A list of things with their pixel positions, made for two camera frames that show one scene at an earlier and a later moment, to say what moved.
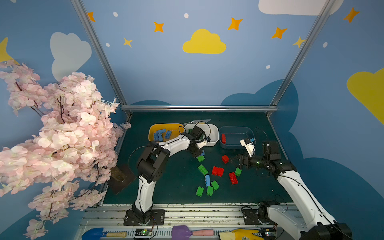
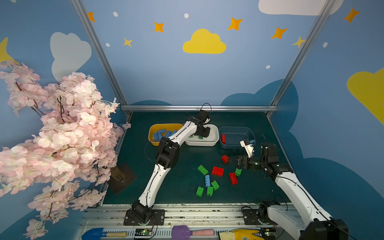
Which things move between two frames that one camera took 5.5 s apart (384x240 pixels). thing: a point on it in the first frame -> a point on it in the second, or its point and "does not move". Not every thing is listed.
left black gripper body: x=197 y=150 -> x=204 y=130
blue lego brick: x=159 y=133 does not move
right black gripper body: x=245 y=161 does not move
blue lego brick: x=168 y=135 does not move
